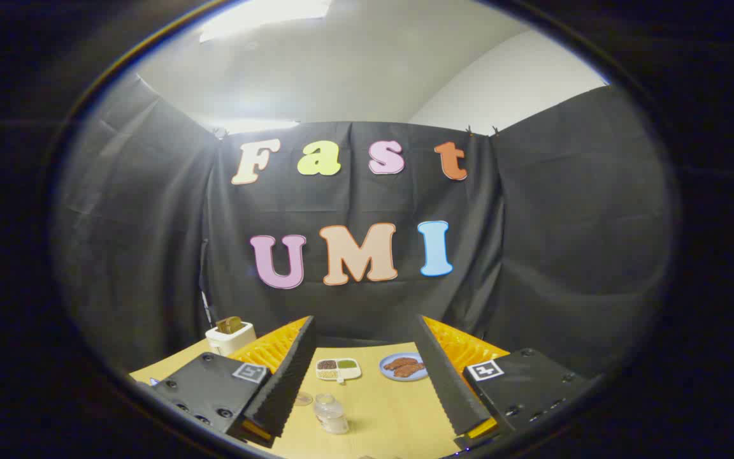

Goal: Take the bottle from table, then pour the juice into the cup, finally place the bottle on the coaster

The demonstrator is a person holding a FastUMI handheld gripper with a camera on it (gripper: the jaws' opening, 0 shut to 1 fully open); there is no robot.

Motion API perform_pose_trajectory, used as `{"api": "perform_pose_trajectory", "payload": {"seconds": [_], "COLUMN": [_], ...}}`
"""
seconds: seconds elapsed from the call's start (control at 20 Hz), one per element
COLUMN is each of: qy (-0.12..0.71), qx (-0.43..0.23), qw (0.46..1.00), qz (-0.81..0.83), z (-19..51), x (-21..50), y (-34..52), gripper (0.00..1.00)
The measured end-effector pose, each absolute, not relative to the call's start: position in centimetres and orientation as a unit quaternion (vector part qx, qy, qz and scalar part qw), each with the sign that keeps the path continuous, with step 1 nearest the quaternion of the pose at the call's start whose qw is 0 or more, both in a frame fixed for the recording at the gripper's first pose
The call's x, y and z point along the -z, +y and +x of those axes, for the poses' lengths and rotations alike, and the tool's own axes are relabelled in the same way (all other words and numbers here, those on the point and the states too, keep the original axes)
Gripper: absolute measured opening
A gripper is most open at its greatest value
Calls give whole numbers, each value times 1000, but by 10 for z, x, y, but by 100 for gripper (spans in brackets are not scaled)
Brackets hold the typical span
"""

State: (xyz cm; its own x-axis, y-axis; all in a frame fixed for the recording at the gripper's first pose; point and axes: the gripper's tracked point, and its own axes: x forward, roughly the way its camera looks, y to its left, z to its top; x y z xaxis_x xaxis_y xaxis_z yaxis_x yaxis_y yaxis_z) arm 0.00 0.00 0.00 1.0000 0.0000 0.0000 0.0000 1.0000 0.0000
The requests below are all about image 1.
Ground ceiling light panel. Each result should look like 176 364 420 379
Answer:
198 0 333 44

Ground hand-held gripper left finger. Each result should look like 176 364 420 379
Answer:
149 316 318 449

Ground white divided dish with beans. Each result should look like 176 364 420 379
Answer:
315 358 363 384

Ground light blue plate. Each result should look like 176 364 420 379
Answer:
379 353 430 382

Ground black backdrop cloth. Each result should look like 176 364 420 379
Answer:
52 73 680 383

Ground brown meat slices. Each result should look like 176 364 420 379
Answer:
384 357 424 378

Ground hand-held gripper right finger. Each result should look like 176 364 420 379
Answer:
412 314 597 453

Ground clear plastic juice bottle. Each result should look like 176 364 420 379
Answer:
314 393 350 435

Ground light wooden table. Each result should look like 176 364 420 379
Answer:
128 338 514 459

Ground white toaster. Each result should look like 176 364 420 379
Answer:
205 322 257 356

